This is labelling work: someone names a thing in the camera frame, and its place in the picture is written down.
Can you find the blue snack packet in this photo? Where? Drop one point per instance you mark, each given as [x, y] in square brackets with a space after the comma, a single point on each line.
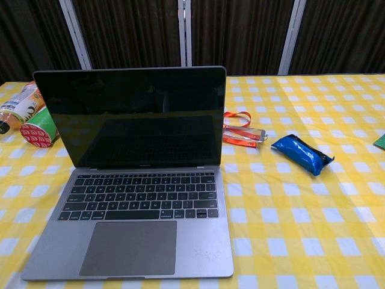
[300, 152]

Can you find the green flat item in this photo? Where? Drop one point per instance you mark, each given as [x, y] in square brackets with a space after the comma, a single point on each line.
[380, 140]

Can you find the grey open laptop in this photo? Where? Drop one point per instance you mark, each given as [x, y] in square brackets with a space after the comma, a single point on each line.
[129, 210]

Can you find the yellow white checkered tablecloth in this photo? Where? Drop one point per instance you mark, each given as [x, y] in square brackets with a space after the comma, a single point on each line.
[300, 210]

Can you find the orange juice bottle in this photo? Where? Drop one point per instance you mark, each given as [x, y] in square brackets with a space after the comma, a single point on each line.
[18, 105]

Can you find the white partition post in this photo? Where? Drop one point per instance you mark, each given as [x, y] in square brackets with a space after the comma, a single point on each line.
[184, 33]
[75, 33]
[290, 36]

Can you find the dark pleated curtain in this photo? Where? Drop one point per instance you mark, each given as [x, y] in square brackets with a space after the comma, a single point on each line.
[240, 33]

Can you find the green can with red lid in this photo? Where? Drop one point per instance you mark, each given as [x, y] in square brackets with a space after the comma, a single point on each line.
[40, 129]

